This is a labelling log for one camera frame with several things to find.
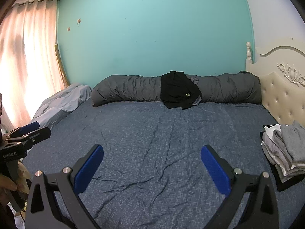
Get person's left hand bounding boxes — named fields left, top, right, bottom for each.
left=0, top=173, right=18, bottom=207

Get pink curtain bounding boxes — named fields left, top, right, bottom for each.
left=0, top=0, right=66, bottom=131

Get cream padded headboard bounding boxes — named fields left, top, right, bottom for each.
left=245, top=38, right=305, bottom=131

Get grey rolled duvet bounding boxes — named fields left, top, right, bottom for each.
left=91, top=71, right=262, bottom=108

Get purple checked shorts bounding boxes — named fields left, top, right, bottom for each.
left=187, top=75, right=202, bottom=106

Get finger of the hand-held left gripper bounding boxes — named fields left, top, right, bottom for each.
left=18, top=127, right=51, bottom=152
left=7, top=121, right=40, bottom=139

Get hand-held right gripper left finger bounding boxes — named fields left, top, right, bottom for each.
left=24, top=144, right=104, bottom=229

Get black pants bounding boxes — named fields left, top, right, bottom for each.
left=160, top=71, right=202, bottom=110

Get wooden window frame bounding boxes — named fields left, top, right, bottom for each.
left=54, top=43, right=71, bottom=86

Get light grey bed cover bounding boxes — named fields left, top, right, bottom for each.
left=30, top=83, right=93, bottom=130

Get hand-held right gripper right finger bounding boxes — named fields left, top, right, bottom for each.
left=201, top=144, right=280, bottom=229

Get bed with blue sheet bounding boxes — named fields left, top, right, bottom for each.
left=21, top=99, right=303, bottom=229

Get stack of folded clothes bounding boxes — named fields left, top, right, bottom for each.
left=260, top=120, right=305, bottom=192

